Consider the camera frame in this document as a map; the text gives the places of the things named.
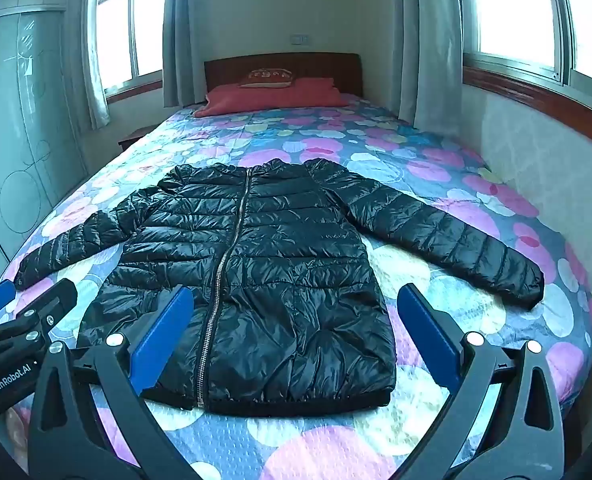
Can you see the wooden window sill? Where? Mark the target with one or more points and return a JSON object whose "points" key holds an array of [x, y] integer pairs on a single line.
{"points": [[131, 89], [526, 95]]}

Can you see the white wall outlet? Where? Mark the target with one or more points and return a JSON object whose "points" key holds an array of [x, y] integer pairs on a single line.
{"points": [[299, 39]]}

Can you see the red pillow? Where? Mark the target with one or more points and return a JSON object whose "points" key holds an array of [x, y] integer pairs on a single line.
{"points": [[276, 97]]}

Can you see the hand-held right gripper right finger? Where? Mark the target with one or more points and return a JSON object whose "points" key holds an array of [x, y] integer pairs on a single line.
{"points": [[426, 332]]}

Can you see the white patterned wardrobe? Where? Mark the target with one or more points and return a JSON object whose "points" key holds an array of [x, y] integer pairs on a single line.
{"points": [[21, 110]]}

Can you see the wooden headboard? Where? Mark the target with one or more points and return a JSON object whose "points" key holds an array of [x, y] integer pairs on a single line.
{"points": [[226, 72]]}

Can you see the wooden nightstand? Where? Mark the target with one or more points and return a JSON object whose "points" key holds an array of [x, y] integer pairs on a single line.
{"points": [[133, 137]]}

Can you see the grey curtain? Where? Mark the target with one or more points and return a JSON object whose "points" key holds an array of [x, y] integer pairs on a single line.
{"points": [[407, 35], [178, 35]]}

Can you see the white sheer curtain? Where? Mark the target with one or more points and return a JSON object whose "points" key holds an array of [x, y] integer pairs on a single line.
{"points": [[441, 50], [93, 60]]}

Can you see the floral printed bedspread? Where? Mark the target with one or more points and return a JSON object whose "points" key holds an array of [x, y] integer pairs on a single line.
{"points": [[406, 130]]}

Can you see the black puffer jacket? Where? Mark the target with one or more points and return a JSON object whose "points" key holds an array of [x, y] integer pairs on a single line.
{"points": [[286, 260]]}

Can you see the small embroidered red cushion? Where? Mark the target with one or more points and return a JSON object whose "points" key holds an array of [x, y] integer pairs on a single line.
{"points": [[268, 78]]}

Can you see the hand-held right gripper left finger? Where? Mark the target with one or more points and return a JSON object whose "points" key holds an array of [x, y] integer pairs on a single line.
{"points": [[161, 332]]}

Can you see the window with white frame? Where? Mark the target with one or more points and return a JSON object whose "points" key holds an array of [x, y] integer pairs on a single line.
{"points": [[521, 5], [141, 25]]}

